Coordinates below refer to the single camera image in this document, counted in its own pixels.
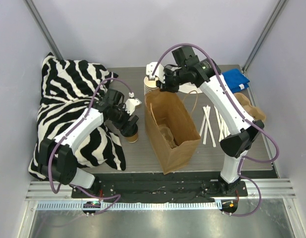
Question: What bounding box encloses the brown paper coffee cup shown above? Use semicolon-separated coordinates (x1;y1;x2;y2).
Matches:
126;132;138;143

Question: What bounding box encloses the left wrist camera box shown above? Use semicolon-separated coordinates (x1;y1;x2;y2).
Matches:
125;92;142;115

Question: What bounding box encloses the stack of paper cups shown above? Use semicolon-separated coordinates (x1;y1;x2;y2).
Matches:
144;76;158;95

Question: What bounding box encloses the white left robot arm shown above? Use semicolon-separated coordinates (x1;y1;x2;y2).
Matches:
38;89;141;198

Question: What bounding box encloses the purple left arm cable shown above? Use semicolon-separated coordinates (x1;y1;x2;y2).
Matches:
48;78;134;215

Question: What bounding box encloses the black plastic cup lid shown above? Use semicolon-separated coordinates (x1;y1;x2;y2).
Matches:
120;124;138;137

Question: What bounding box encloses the blue folded cloth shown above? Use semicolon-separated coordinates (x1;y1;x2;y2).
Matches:
222;68;250;93

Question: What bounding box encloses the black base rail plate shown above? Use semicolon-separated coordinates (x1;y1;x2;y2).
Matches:
71;170;248;203

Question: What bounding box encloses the white bucket hat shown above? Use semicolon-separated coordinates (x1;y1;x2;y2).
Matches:
179;83;202;94

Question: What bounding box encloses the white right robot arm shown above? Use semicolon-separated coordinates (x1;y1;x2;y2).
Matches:
147;44;264;196

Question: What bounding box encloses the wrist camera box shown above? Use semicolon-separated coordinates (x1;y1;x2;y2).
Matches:
125;92;142;115
146;62;165;83

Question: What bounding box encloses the slotted cable duct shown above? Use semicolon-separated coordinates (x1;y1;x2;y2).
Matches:
36;200;222;211

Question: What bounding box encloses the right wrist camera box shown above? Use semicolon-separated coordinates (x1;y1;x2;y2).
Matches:
146;62;165;83

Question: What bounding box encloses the zebra striped pillow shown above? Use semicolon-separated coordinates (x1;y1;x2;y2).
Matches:
28;53;126;180

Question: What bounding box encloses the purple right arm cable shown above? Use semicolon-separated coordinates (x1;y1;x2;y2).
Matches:
150;43;280;218

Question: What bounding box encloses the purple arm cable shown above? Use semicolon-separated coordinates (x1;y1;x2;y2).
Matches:
48;78;134;215
150;43;280;218

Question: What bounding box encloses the brown paper bag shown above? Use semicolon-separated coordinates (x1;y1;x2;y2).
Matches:
145;89;201;175

